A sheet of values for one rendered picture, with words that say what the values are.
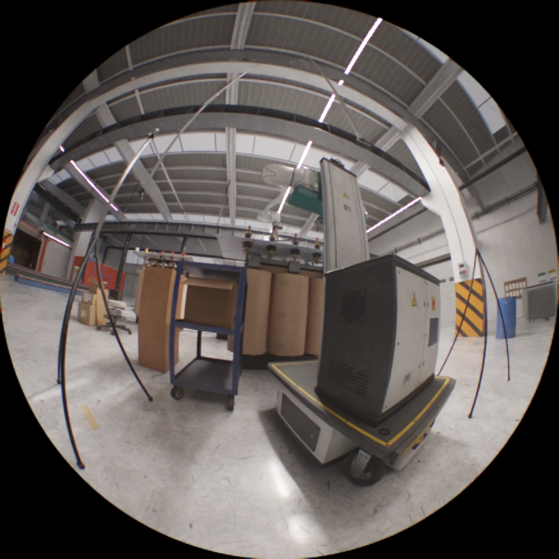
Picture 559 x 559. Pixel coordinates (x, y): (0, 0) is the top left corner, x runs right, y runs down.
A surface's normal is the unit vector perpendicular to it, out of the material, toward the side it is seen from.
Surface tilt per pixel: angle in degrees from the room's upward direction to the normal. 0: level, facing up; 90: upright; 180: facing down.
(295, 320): 90
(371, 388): 90
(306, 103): 174
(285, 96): 174
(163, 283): 90
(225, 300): 90
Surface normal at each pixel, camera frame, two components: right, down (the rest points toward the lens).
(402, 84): -0.05, 0.96
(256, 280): 0.22, -0.17
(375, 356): -0.92, -0.15
